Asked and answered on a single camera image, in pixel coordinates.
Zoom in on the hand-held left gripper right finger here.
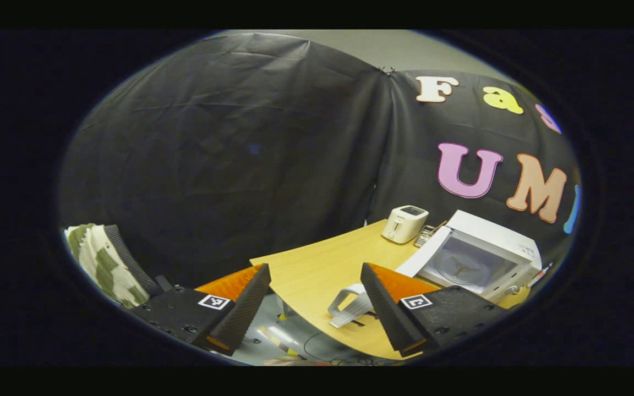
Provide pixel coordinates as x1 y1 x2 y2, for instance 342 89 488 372
360 262 507 357

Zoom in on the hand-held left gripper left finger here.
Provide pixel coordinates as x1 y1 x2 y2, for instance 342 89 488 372
130 263 272 357

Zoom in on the white microwave oven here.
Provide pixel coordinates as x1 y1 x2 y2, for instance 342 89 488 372
395 209 543 304

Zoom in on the grey white curved stand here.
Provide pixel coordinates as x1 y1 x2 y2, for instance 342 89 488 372
328 283 375 329

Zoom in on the small grey calculator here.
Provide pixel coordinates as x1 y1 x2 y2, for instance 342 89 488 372
413 223 445 248

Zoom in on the white toaster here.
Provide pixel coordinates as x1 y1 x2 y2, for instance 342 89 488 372
381 205 429 244

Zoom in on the green white patterned garment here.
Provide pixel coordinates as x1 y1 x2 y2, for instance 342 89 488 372
64 223 163 310

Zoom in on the black backdrop cloth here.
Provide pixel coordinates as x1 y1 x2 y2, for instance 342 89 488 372
58 32 582 289

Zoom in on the red white pen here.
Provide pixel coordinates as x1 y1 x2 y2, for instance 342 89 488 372
526 263 553 288

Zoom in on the black floor cable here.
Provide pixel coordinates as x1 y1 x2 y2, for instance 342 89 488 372
302 330 395 366

